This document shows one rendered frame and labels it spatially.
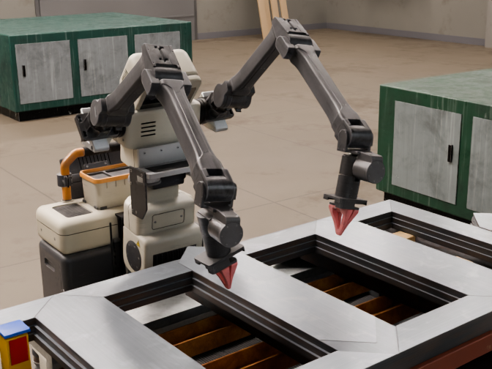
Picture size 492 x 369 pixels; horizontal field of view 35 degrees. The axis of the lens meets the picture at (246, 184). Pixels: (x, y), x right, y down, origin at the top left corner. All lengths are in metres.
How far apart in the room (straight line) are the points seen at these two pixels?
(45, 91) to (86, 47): 0.64
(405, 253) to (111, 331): 0.88
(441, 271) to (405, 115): 3.05
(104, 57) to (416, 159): 4.46
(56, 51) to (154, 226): 5.97
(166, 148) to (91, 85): 6.17
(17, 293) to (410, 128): 2.58
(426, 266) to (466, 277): 0.12
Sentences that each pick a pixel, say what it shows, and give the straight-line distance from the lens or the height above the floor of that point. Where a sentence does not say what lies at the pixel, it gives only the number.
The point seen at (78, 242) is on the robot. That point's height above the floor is 0.73.
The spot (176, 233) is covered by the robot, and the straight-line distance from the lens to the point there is 2.61.
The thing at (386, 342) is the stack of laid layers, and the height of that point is 0.86.
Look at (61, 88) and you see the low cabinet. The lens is 8.51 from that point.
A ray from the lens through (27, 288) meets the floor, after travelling 4.31.
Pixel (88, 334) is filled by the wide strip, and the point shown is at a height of 0.87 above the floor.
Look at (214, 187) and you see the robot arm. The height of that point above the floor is 1.20.
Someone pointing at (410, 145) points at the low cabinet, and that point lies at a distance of 5.16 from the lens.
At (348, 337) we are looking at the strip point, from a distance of 1.80.
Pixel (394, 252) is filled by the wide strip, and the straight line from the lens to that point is 2.28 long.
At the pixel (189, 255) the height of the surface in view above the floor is 0.87.
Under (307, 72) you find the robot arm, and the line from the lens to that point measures 2.16.
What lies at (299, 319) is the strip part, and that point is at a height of 0.87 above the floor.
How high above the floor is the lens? 1.70
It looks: 17 degrees down
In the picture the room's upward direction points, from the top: 1 degrees counter-clockwise
